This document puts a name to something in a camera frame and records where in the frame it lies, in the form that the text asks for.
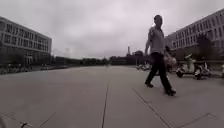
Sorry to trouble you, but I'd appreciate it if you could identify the row of trees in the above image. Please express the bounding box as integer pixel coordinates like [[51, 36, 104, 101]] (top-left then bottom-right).
[[51, 55, 148, 67]]

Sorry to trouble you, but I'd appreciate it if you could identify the tower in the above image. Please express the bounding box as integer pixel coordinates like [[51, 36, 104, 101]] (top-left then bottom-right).
[[126, 45, 132, 57]]

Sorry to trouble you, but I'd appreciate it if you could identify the grey paved plaza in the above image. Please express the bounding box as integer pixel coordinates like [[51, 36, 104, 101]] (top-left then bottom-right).
[[0, 64, 224, 128]]

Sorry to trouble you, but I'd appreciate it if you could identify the row of parked bicycles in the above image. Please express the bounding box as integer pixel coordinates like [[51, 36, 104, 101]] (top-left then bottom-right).
[[0, 63, 51, 75]]

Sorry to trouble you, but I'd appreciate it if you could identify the grey multi-storey building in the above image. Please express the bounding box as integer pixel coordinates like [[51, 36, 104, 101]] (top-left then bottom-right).
[[164, 8, 224, 62], [0, 16, 53, 66]]

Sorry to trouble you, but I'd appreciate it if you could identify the person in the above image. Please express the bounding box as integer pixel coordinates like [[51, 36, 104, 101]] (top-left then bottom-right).
[[163, 45, 178, 74], [143, 14, 177, 97]]

